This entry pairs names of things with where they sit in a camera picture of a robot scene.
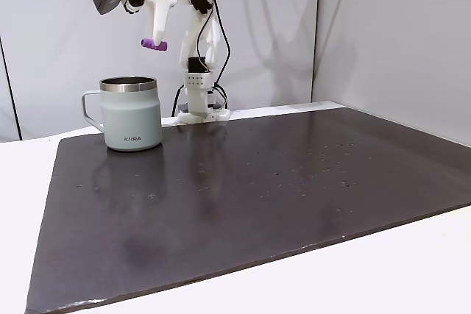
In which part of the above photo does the purple ribbed pen grip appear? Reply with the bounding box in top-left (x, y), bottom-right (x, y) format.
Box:
top-left (139, 37), bottom-right (169, 53)

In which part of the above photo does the pale green steel mug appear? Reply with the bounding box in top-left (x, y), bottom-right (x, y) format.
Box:
top-left (81, 76), bottom-right (164, 153)

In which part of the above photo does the black table mat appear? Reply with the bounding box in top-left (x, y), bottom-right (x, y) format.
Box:
top-left (24, 107), bottom-right (471, 314)

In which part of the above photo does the black camera cable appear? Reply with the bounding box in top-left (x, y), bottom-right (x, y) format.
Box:
top-left (180, 0), bottom-right (233, 110)

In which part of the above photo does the black power cable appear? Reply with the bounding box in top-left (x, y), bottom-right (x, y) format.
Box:
top-left (171, 85), bottom-right (185, 118)

